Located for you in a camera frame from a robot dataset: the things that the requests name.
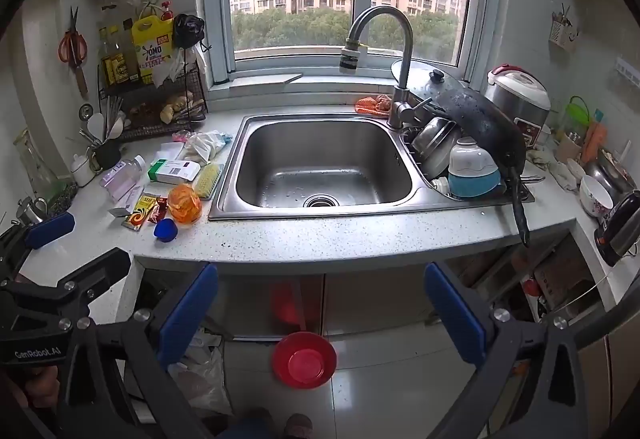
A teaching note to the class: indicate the floral ceramic bowl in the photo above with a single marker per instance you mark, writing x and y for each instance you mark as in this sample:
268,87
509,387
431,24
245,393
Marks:
595,196

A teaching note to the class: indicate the cream rubber gloves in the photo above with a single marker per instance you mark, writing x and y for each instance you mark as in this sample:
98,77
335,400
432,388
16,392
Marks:
205,146

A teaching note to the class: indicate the yellow bristle scrub brush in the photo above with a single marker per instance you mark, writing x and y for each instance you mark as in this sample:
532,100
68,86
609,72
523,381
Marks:
209,180

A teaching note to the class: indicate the red plastic basin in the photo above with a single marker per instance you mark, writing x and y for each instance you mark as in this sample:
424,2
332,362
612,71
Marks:
304,361

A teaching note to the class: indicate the black wok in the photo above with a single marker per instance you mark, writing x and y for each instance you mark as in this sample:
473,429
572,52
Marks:
480,119

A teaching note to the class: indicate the orange cloth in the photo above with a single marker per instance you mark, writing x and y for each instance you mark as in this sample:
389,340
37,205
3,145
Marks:
594,141

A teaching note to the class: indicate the white green carton box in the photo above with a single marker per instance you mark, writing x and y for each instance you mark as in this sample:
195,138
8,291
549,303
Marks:
172,171

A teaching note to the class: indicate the white and blue bowl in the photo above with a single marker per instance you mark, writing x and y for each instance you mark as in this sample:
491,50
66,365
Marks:
472,169

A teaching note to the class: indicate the orange dish rag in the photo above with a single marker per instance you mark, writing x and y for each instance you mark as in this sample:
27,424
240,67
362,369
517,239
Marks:
370,105

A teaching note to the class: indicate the black electric kettle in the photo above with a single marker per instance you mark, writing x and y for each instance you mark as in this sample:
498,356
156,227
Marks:
620,229

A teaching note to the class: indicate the white hanging plastic bag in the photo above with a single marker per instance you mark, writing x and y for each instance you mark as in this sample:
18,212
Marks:
165,69

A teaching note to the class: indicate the green lid jar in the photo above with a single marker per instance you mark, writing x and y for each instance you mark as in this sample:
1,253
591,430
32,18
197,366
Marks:
576,116

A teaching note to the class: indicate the yellow detergent bottle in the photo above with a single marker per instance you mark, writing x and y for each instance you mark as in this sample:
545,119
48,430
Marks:
150,49

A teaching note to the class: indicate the pink plastic package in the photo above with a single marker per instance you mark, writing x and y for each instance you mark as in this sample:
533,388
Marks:
181,136

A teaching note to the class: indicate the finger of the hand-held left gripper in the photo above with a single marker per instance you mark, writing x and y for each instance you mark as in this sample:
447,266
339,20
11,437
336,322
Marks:
50,230
100,271

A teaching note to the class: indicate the small white teapot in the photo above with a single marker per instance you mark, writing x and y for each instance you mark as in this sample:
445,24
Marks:
82,171

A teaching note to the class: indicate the wall utensil holder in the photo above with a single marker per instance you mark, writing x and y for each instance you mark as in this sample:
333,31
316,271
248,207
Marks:
562,31

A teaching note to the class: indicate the person's left hand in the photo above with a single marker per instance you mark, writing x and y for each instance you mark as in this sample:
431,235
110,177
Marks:
42,386

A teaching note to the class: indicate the yellow seasoning sachet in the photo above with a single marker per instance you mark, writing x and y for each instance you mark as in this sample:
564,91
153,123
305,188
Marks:
140,214

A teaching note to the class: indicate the clear glass jar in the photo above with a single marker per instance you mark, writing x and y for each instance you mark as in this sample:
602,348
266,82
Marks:
32,164

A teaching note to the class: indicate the round metal wall hook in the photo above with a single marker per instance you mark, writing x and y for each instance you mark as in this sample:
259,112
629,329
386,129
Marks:
86,112

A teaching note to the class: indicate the ginger root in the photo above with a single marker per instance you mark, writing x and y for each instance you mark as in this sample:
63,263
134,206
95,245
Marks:
172,108

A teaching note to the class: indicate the bag of dried chillies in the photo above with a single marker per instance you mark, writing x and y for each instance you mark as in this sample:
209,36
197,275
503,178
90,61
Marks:
140,110

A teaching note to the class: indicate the glass pot lid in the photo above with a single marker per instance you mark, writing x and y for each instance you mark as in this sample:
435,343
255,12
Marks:
425,79

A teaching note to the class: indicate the white plastic floor bag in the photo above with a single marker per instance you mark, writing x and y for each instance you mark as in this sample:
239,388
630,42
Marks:
205,379

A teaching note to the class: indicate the stainless steel pot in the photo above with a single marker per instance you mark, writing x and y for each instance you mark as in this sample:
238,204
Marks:
435,144

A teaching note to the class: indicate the orange plastic bag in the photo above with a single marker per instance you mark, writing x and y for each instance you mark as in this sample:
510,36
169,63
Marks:
184,204

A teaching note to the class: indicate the steel gooseneck faucet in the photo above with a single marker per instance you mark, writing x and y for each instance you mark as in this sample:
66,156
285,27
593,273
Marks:
406,69

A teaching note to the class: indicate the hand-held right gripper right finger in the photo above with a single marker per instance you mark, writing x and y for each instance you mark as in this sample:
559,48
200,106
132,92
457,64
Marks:
455,314

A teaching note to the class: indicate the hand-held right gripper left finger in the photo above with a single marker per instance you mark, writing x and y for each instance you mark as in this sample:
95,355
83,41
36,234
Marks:
187,309

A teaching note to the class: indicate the blue plastic cap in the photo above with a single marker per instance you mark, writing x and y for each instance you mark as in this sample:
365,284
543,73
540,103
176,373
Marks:
166,230

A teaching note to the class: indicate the stainless steel sink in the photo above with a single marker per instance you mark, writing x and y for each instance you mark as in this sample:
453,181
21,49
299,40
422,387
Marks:
325,154

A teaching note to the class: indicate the white dish cloth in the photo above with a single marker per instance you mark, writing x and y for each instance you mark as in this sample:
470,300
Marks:
167,153

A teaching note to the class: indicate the brown slipper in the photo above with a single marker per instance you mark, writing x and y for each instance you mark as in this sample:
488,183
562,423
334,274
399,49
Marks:
298,426

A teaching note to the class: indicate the small metal cup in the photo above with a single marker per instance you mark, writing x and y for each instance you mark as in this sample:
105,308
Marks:
31,211

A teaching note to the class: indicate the clear plastic bottle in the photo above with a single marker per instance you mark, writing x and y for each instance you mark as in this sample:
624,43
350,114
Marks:
122,171

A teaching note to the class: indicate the cream rag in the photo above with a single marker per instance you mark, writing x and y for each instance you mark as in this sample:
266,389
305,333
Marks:
555,169

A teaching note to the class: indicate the red sauce sachet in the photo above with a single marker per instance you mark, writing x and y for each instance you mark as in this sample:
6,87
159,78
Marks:
160,209

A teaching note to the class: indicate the black plastic bag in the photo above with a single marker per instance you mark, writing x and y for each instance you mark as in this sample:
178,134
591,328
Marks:
189,30

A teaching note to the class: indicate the white kettle with red lid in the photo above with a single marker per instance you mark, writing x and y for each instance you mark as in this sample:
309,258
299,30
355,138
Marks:
520,101

